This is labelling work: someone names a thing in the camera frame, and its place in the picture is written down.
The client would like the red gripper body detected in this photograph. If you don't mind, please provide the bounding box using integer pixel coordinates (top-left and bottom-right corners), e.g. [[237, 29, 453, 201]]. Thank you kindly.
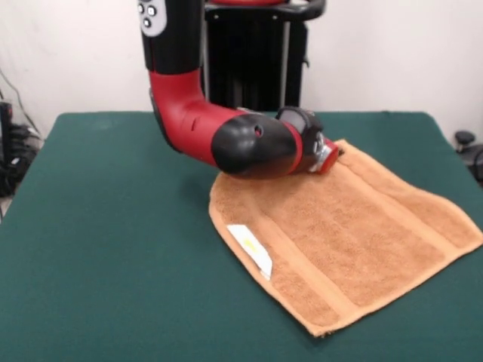
[[315, 137, 340, 175]]

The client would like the orange terry towel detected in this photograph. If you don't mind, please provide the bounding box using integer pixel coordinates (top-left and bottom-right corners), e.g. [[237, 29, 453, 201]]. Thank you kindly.
[[208, 138, 483, 339]]

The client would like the black office chair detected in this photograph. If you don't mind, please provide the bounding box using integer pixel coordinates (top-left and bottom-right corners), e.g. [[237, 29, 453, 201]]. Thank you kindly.
[[454, 130, 483, 182]]

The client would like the dark green table cloth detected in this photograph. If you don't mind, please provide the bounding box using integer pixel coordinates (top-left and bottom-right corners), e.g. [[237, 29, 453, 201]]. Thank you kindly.
[[0, 110, 483, 362]]

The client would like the black electronics box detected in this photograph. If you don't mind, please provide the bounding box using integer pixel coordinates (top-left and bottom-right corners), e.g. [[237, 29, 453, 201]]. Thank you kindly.
[[0, 100, 15, 152]]

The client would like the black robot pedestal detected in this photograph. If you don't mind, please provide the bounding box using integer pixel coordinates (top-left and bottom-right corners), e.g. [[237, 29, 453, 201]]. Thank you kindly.
[[202, 0, 326, 113]]

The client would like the black cable bundle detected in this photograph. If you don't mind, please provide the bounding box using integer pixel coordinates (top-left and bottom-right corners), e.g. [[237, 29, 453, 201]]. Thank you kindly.
[[0, 124, 42, 198]]

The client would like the grey cable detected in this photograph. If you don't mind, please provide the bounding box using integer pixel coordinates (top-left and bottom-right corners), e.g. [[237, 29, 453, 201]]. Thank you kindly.
[[0, 69, 38, 133]]

